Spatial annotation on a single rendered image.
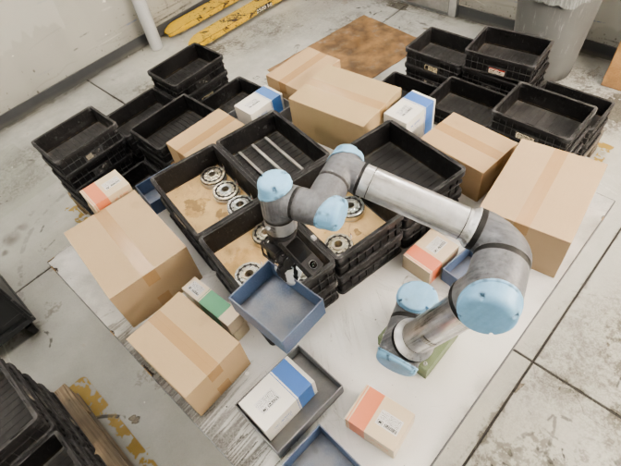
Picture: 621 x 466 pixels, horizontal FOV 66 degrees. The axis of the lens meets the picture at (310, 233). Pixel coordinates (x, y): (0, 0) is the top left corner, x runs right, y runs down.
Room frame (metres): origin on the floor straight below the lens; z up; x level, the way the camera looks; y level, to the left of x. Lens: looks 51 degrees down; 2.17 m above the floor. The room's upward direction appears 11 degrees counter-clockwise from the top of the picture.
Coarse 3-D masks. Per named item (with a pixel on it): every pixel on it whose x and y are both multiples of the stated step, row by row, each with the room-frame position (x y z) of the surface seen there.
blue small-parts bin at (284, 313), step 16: (256, 272) 0.74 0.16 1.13; (272, 272) 0.77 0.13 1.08; (240, 288) 0.71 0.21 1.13; (256, 288) 0.73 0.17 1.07; (272, 288) 0.73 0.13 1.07; (288, 288) 0.72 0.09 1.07; (304, 288) 0.67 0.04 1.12; (240, 304) 0.70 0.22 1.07; (256, 304) 0.69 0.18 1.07; (272, 304) 0.68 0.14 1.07; (288, 304) 0.67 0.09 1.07; (304, 304) 0.66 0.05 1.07; (320, 304) 0.62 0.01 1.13; (256, 320) 0.60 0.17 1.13; (272, 320) 0.63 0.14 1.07; (288, 320) 0.62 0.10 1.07; (304, 320) 0.58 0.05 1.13; (272, 336) 0.56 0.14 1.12; (288, 336) 0.54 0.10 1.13
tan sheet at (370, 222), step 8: (368, 208) 1.15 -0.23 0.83; (368, 216) 1.11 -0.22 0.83; (376, 216) 1.11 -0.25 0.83; (344, 224) 1.10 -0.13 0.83; (352, 224) 1.09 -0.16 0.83; (360, 224) 1.09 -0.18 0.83; (368, 224) 1.08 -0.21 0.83; (376, 224) 1.07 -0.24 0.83; (320, 232) 1.08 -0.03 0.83; (328, 232) 1.08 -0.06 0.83; (336, 232) 1.07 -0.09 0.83; (344, 232) 1.06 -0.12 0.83; (352, 232) 1.06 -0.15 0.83; (360, 232) 1.05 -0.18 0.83; (368, 232) 1.04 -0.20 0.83; (352, 240) 1.02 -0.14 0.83
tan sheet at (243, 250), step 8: (248, 232) 1.15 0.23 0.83; (240, 240) 1.11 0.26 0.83; (248, 240) 1.11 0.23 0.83; (224, 248) 1.09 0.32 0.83; (232, 248) 1.09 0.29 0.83; (240, 248) 1.08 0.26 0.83; (248, 248) 1.07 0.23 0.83; (256, 248) 1.07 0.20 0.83; (216, 256) 1.06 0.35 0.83; (224, 256) 1.06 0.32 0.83; (232, 256) 1.05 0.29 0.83; (240, 256) 1.04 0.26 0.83; (248, 256) 1.04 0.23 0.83; (256, 256) 1.03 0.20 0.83; (224, 264) 1.02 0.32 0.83; (232, 264) 1.01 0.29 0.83; (240, 264) 1.01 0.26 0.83; (232, 272) 0.98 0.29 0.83
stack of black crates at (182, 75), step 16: (192, 48) 3.02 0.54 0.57; (208, 48) 2.94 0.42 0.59; (160, 64) 2.86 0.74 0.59; (176, 64) 2.93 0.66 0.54; (192, 64) 2.97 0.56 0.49; (208, 64) 2.75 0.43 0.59; (224, 64) 2.82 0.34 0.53; (160, 80) 2.69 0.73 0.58; (176, 80) 2.81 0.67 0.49; (192, 80) 2.67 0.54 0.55; (208, 80) 2.73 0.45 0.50; (224, 80) 2.81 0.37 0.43; (176, 96) 2.62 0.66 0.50; (192, 96) 2.63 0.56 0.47
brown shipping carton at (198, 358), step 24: (168, 312) 0.85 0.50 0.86; (192, 312) 0.83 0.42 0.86; (144, 336) 0.78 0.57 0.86; (168, 336) 0.76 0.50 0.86; (192, 336) 0.75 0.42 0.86; (216, 336) 0.73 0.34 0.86; (168, 360) 0.68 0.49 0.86; (192, 360) 0.67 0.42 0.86; (216, 360) 0.65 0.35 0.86; (240, 360) 0.68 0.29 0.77; (192, 384) 0.59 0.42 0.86; (216, 384) 0.61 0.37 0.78
